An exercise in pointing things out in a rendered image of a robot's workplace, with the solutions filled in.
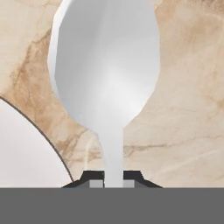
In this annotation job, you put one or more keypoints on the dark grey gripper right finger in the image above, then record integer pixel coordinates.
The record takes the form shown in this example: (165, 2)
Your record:
(132, 176)

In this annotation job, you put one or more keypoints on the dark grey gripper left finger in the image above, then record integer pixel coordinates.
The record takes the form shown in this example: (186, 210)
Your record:
(92, 176)

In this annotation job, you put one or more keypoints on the white spoon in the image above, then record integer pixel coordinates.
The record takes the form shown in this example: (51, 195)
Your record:
(108, 70)

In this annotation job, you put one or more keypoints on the white plate with dark rim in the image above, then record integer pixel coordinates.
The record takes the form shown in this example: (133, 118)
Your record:
(26, 151)

